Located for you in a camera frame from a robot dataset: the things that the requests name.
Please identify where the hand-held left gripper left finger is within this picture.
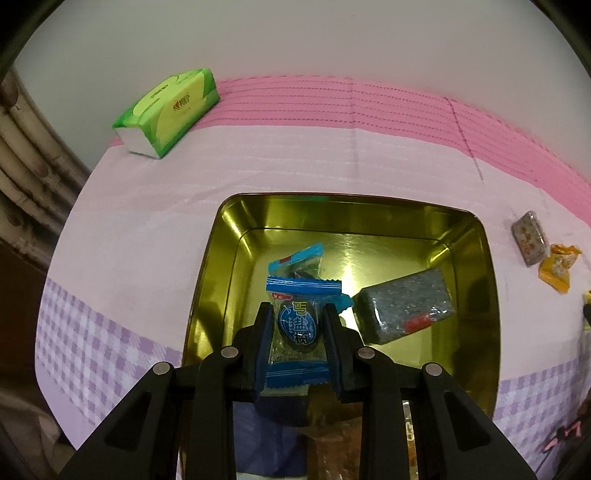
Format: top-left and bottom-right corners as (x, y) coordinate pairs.
(58, 301), (274, 480)

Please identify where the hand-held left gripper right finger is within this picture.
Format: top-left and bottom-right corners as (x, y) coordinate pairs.
(322, 303), (539, 480)

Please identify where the blue clear candy packet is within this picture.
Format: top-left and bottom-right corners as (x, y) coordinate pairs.
(265, 275), (352, 400)

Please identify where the long dark blue packet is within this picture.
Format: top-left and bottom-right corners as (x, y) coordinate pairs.
(235, 401), (308, 480)

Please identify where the orange crispy snack packet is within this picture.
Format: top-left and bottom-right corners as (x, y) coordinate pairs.
(305, 401), (419, 480)

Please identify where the dark grey snack bar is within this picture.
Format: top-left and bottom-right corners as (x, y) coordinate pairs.
(352, 269), (455, 346)

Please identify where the small blue candy packet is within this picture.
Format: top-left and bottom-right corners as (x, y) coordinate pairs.
(268, 244), (325, 280)

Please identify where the gold metal tin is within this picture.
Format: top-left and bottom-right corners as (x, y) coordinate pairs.
(182, 193), (502, 480)

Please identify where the pink plaid tablecloth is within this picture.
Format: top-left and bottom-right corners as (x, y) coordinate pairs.
(34, 76), (591, 480)

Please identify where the brown grey snack bar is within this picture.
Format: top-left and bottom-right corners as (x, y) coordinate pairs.
(511, 210), (551, 268)

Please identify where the beige cloth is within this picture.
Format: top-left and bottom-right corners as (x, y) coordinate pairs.
(0, 392), (61, 476)

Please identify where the orange yellow snack packet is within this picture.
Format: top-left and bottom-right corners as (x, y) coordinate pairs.
(538, 244), (583, 295)

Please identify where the green tissue pack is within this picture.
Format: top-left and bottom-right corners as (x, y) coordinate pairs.
(112, 68), (220, 160)

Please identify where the beige patterned curtain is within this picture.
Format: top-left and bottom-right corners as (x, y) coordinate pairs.
(0, 69), (90, 245)

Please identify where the pink cord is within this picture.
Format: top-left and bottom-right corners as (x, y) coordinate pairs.
(540, 418), (585, 455)

